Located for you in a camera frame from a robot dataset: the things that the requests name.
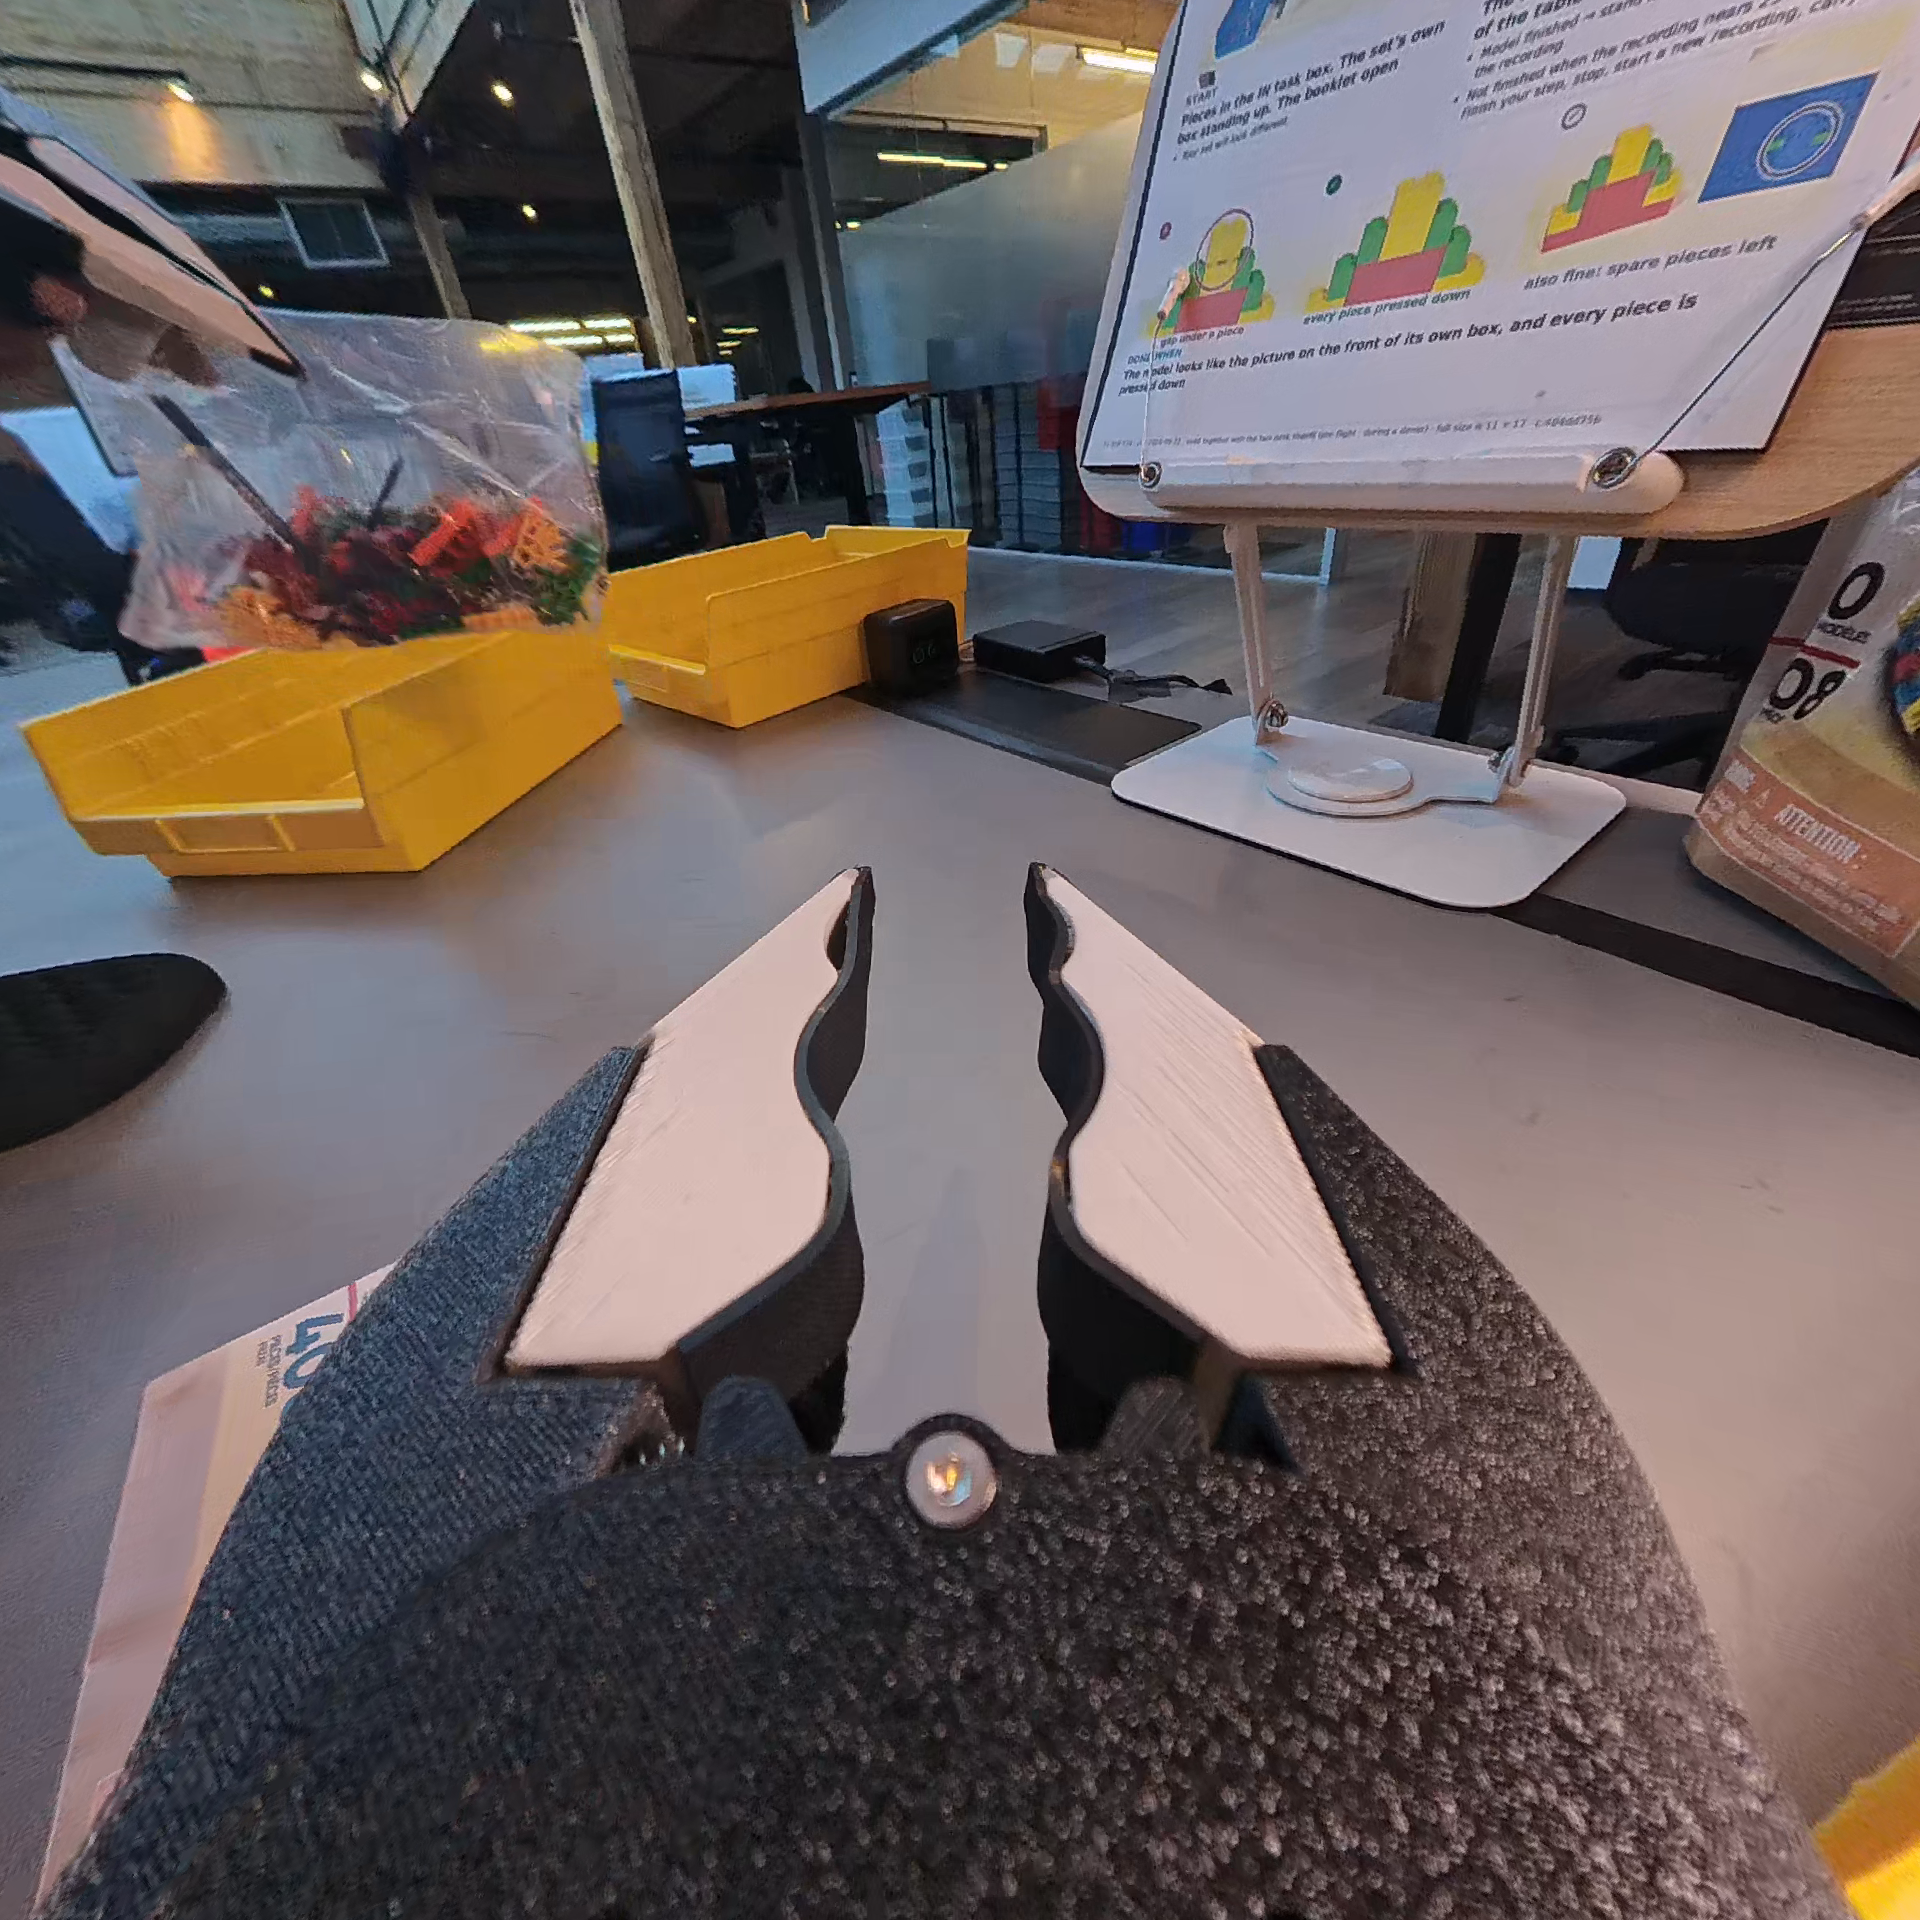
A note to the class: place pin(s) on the wooden document stand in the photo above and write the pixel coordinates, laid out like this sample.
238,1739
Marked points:
1351,824

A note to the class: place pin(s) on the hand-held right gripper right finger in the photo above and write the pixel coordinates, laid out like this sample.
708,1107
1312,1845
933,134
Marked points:
1215,1200

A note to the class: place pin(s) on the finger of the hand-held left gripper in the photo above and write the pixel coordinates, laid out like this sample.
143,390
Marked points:
60,150
104,240

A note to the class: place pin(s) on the black office chair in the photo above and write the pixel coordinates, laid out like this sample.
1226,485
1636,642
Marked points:
644,465
1695,615

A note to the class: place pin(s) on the wooden background desk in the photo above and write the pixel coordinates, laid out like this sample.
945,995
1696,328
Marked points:
810,404

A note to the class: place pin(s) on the small black power bank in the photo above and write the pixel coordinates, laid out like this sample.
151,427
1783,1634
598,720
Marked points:
910,645

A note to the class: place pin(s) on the toy building set pouch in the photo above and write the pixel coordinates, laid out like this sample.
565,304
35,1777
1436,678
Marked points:
1831,750

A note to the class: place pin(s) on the grey desk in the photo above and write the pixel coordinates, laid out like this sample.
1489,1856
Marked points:
1574,1125

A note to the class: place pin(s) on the clear bag of red pieces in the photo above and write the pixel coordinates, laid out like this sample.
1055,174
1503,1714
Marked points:
374,495

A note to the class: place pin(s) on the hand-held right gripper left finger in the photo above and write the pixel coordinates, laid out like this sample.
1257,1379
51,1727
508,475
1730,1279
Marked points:
691,1200

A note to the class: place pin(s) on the yellow plastic bin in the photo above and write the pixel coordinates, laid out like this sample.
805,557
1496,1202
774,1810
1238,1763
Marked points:
301,764
750,630
1874,1845

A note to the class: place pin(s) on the black power adapter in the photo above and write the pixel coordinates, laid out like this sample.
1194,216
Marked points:
1039,648

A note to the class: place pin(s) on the stack of pale storage crates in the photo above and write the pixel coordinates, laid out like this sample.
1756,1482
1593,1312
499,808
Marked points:
974,465

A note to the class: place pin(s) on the person's left hand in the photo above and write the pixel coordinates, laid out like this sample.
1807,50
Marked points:
39,360

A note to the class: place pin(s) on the printed instruction sheet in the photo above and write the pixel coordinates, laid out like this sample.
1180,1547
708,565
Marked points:
1500,225

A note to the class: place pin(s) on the colourful instruction booklet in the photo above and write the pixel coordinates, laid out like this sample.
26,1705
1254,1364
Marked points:
180,1501

